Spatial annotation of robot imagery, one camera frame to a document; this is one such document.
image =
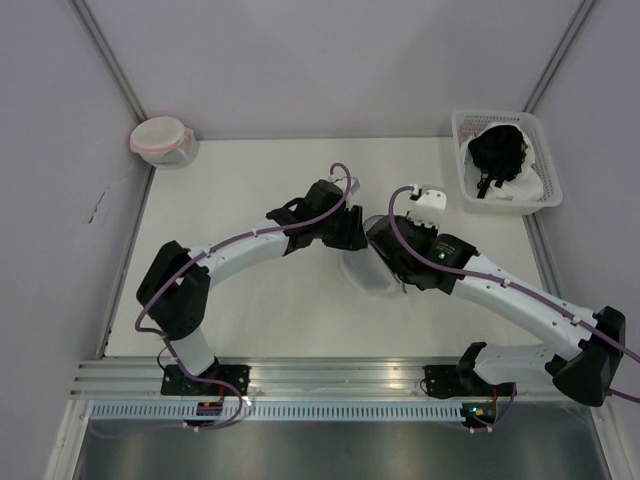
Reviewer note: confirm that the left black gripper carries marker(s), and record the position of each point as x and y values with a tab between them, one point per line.
353	237

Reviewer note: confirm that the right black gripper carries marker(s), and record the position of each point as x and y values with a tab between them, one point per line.
430	231

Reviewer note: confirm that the round mesh laundry bag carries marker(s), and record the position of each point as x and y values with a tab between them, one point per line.
366	270

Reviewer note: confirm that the black bra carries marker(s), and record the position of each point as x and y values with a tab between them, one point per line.
499	153

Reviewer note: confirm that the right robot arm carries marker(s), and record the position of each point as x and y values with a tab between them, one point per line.
578	350

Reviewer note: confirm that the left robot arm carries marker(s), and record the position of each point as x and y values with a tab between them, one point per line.
175	289

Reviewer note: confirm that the pink-trimmed mesh laundry bag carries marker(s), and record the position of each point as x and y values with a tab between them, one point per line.
165	143

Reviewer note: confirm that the white cloth in basket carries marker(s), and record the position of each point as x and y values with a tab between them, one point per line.
527	187

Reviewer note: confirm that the white perforated plastic basket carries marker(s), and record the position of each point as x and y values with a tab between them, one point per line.
468	124

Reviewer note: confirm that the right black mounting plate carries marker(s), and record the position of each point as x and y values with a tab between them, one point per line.
442	382

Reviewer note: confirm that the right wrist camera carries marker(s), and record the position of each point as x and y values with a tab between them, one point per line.
426	198

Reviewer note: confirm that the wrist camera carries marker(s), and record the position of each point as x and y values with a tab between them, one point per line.
426	198
347	185

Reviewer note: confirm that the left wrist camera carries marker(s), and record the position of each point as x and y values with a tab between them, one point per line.
347	185

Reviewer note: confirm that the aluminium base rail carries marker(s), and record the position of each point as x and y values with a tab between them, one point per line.
323	379

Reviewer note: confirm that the white slotted cable duct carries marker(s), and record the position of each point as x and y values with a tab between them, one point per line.
280	410

